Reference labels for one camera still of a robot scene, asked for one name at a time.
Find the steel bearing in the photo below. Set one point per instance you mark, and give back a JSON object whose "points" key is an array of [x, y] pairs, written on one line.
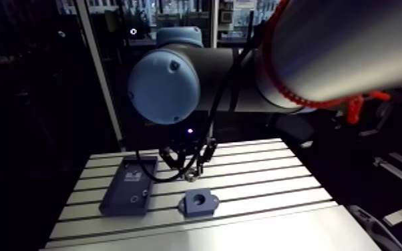
{"points": [[145, 192]]}

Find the pale metal post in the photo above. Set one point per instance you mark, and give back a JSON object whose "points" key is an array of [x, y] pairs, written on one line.
{"points": [[99, 70]]}

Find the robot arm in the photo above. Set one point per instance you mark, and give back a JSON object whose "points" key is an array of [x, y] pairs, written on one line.
{"points": [[166, 87]]}

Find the dark blue-grey housing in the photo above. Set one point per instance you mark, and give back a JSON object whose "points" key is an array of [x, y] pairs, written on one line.
{"points": [[199, 203]]}

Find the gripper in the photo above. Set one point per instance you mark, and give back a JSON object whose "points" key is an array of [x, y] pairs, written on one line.
{"points": [[187, 135]]}

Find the dark blue-grey tray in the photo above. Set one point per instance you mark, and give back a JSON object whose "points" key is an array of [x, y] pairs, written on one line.
{"points": [[127, 191]]}

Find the pale holed strip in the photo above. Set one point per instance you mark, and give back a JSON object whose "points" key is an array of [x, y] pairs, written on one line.
{"points": [[376, 227]]}

